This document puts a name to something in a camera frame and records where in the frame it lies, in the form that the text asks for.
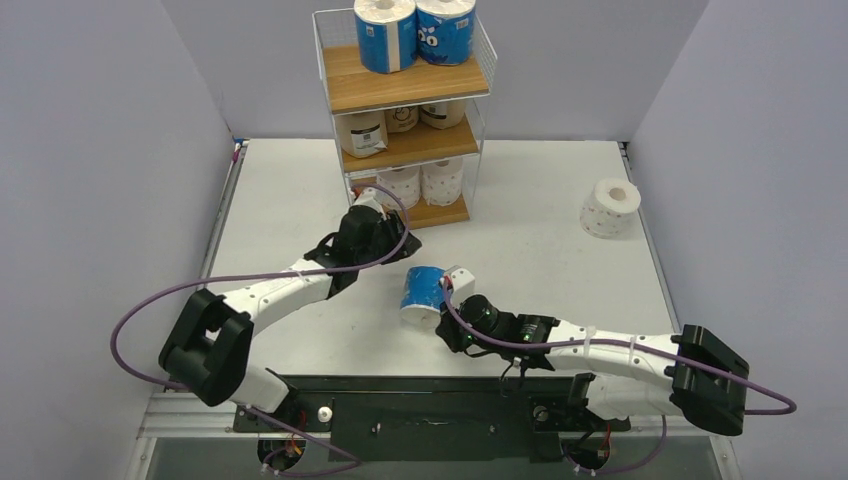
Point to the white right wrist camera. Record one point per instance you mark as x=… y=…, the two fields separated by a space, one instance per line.
x=460 y=284

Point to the white dotted roll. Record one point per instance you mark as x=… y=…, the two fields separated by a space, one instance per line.
x=404 y=183
x=442 y=181

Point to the brown cartoon printed roll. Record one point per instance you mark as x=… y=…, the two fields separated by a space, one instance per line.
x=401 y=119

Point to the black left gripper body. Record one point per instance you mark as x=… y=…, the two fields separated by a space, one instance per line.
x=387 y=236

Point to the blue roll edge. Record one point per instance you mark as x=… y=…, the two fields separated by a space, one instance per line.
x=422 y=297

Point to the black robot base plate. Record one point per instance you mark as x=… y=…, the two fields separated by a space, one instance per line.
x=385 y=418

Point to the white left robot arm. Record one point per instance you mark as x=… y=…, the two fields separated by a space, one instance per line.
x=208 y=349

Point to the brown paper roll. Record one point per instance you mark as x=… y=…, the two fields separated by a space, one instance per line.
x=443 y=115

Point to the white wire wooden shelf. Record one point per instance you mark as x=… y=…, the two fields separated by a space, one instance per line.
x=421 y=130

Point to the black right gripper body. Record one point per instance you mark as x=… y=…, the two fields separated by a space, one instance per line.
x=448 y=323

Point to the white roll near right wall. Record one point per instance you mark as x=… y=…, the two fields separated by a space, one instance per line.
x=611 y=208

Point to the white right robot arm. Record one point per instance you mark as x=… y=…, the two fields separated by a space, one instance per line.
x=681 y=374

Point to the blue white roll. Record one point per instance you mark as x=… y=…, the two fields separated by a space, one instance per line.
x=445 y=30
x=386 y=34

